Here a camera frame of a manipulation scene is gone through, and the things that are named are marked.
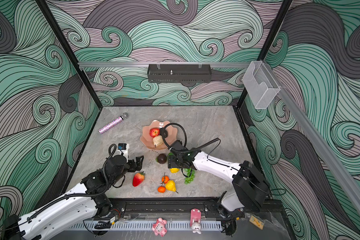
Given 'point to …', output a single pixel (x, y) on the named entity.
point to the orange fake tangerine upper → (166, 178)
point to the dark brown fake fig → (161, 158)
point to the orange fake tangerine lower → (161, 189)
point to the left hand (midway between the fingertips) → (137, 155)
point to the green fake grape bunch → (190, 174)
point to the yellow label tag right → (258, 223)
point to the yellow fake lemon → (174, 170)
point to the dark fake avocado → (163, 132)
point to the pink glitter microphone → (124, 116)
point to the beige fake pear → (158, 140)
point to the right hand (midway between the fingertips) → (172, 163)
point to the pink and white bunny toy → (195, 219)
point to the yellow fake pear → (170, 185)
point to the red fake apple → (154, 132)
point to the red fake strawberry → (138, 179)
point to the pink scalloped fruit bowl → (146, 138)
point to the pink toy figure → (159, 227)
